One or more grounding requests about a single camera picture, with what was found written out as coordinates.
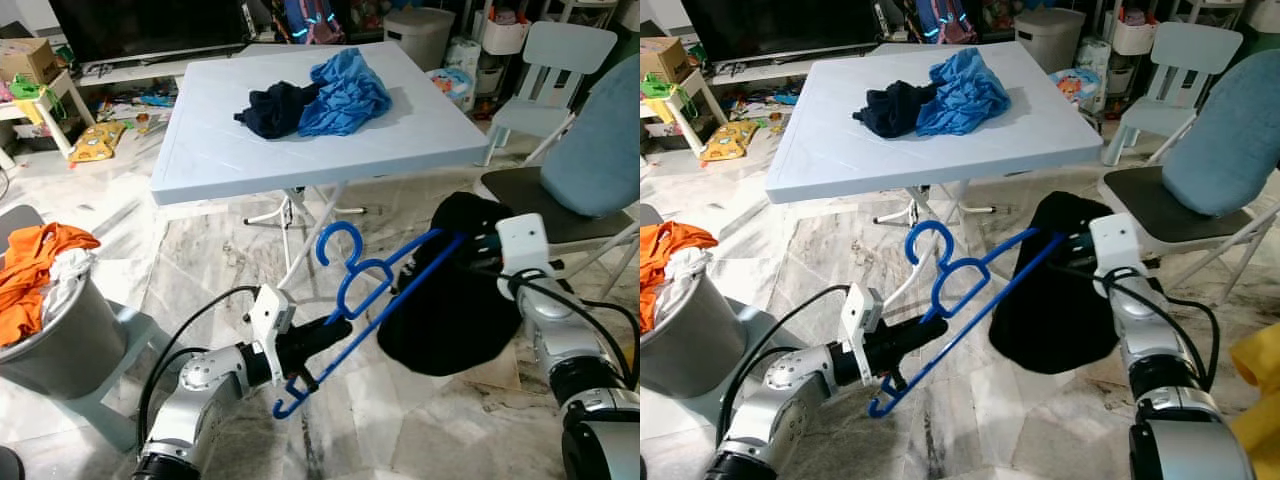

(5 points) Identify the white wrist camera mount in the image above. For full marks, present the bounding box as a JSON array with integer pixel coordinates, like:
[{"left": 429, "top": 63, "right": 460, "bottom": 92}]
[
  {"left": 1088, "top": 212, "right": 1143, "bottom": 273},
  {"left": 248, "top": 284, "right": 297, "bottom": 361},
  {"left": 838, "top": 284, "right": 885, "bottom": 359},
  {"left": 495, "top": 213, "right": 551, "bottom": 276}
]

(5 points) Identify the black shirt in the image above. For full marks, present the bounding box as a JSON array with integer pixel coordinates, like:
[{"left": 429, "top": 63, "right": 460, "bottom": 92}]
[
  {"left": 988, "top": 192, "right": 1119, "bottom": 376},
  {"left": 377, "top": 192, "right": 521, "bottom": 378}
]

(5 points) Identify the white folding table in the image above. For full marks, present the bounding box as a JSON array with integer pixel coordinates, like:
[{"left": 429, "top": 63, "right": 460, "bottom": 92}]
[
  {"left": 150, "top": 42, "right": 491, "bottom": 291},
  {"left": 765, "top": 42, "right": 1104, "bottom": 301}
]

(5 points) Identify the bright blue garment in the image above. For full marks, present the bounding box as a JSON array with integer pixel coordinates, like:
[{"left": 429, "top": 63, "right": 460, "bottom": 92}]
[
  {"left": 915, "top": 47, "right": 1012, "bottom": 138},
  {"left": 297, "top": 47, "right": 393, "bottom": 138}
]

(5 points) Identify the white television bench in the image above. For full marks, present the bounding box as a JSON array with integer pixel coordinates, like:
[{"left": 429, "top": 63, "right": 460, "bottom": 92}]
[
  {"left": 700, "top": 45, "right": 881, "bottom": 86},
  {"left": 75, "top": 45, "right": 251, "bottom": 91}
]

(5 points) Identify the white storage cart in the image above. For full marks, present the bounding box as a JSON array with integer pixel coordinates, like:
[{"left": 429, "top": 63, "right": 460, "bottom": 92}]
[
  {"left": 478, "top": 0, "right": 531, "bottom": 96},
  {"left": 1105, "top": 0, "right": 1161, "bottom": 96}
]

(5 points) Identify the navy garment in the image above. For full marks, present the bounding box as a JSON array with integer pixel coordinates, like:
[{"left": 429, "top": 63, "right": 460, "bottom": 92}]
[
  {"left": 234, "top": 81, "right": 323, "bottom": 140},
  {"left": 852, "top": 80, "right": 939, "bottom": 139}
]

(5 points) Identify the grey laundry basket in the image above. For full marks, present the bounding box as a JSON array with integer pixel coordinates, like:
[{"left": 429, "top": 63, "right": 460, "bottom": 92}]
[
  {"left": 640, "top": 250, "right": 751, "bottom": 401},
  {"left": 0, "top": 250, "right": 131, "bottom": 401}
]

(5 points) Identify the pale plastic child chair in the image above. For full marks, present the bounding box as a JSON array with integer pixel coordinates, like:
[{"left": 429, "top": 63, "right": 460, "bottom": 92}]
[
  {"left": 640, "top": 205, "right": 773, "bottom": 451},
  {"left": 485, "top": 20, "right": 619, "bottom": 166},
  {"left": 0, "top": 205, "right": 166, "bottom": 451},
  {"left": 1103, "top": 20, "right": 1246, "bottom": 166}
]

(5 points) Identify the blue plastic hanger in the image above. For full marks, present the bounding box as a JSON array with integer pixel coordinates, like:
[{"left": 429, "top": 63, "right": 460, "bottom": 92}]
[
  {"left": 272, "top": 221, "right": 467, "bottom": 420},
  {"left": 868, "top": 221, "right": 1067, "bottom": 419}
]

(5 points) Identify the grey lidded bin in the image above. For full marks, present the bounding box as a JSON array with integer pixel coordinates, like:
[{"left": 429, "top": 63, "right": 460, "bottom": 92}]
[
  {"left": 385, "top": 8, "right": 456, "bottom": 73},
  {"left": 1013, "top": 8, "right": 1086, "bottom": 73}
]

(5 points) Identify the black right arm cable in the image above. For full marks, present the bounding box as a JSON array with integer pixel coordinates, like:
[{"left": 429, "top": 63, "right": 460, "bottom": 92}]
[
  {"left": 468, "top": 255, "right": 641, "bottom": 391},
  {"left": 1060, "top": 255, "right": 1223, "bottom": 391}
]

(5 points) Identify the small white kids table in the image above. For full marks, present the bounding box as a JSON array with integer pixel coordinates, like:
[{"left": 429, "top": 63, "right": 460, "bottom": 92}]
[
  {"left": 0, "top": 70, "right": 96, "bottom": 161},
  {"left": 640, "top": 68, "right": 729, "bottom": 156}
]

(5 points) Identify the orange shirt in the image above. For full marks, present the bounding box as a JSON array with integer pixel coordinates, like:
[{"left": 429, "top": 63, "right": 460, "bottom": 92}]
[
  {"left": 0, "top": 222, "right": 101, "bottom": 348},
  {"left": 640, "top": 222, "right": 719, "bottom": 333}
]

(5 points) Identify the black flat television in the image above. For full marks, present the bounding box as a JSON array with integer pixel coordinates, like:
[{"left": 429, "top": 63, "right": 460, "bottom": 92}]
[
  {"left": 680, "top": 0, "right": 881, "bottom": 61},
  {"left": 48, "top": 0, "right": 251, "bottom": 66}
]

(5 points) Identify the white garment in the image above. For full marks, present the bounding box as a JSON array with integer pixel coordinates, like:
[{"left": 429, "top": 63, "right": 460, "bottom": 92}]
[
  {"left": 45, "top": 250, "right": 96, "bottom": 311},
  {"left": 665, "top": 248, "right": 716, "bottom": 301}
]

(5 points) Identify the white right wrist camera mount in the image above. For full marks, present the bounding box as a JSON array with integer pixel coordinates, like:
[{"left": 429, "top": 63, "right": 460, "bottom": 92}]
[
  {"left": 1088, "top": 212, "right": 1143, "bottom": 273},
  {"left": 495, "top": 213, "right": 551, "bottom": 276}
]

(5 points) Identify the yellow polo shirt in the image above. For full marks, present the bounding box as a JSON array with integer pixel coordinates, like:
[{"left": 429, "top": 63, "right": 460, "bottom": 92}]
[{"left": 1228, "top": 320, "right": 1280, "bottom": 480}]

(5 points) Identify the yellow printed toy mat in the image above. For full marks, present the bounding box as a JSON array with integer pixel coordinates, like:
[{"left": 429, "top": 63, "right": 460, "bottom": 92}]
[
  {"left": 68, "top": 120, "right": 129, "bottom": 163},
  {"left": 700, "top": 120, "right": 761, "bottom": 163}
]

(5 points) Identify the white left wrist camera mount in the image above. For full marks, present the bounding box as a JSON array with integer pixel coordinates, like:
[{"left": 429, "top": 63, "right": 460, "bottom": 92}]
[
  {"left": 838, "top": 284, "right": 885, "bottom": 359},
  {"left": 248, "top": 284, "right": 297, "bottom": 361}
]

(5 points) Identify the colourful toy pack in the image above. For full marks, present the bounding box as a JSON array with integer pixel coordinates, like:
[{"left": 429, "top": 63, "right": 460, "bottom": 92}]
[
  {"left": 428, "top": 65, "right": 476, "bottom": 106},
  {"left": 1050, "top": 68, "right": 1101, "bottom": 106}
]

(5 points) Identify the dark colourful backpack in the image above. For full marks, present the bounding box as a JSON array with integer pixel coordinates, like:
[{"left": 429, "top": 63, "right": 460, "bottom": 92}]
[
  {"left": 283, "top": 0, "right": 346, "bottom": 46},
  {"left": 915, "top": 0, "right": 976, "bottom": 43}
]

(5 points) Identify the brown cardboard box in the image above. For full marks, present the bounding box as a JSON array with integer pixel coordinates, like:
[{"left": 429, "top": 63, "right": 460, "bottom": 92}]
[
  {"left": 0, "top": 38, "right": 61, "bottom": 86},
  {"left": 640, "top": 36, "right": 693, "bottom": 83}
]

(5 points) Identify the folding chair black seat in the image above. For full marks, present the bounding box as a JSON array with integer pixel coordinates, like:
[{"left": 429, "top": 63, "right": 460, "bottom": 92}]
[
  {"left": 480, "top": 165, "right": 641, "bottom": 291},
  {"left": 1098, "top": 165, "right": 1280, "bottom": 291}
]

